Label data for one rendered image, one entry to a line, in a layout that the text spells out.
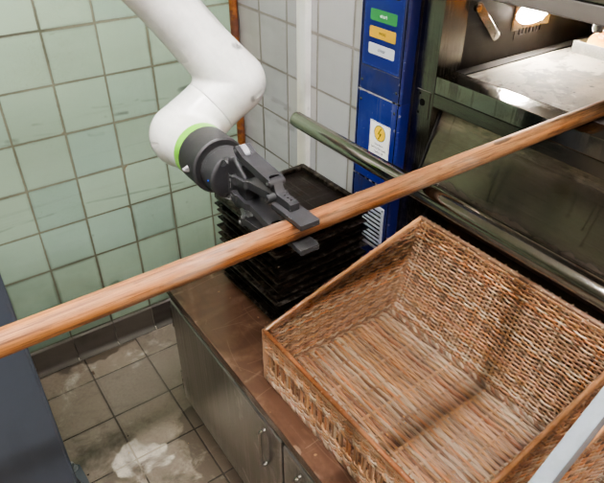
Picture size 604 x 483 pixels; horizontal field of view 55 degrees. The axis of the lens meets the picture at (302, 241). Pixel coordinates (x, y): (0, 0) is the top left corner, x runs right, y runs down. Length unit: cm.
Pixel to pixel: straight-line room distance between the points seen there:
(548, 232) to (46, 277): 159
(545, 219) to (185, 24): 77
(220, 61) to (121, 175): 112
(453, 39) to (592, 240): 51
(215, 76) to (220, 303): 76
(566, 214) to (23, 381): 119
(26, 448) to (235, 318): 58
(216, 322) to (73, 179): 74
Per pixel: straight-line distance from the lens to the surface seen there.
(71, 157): 198
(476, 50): 144
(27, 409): 151
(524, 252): 81
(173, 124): 98
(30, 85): 188
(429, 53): 137
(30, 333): 66
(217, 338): 149
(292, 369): 123
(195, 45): 99
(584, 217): 122
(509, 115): 125
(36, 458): 163
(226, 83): 100
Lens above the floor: 161
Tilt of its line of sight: 35 degrees down
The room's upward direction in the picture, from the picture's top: straight up
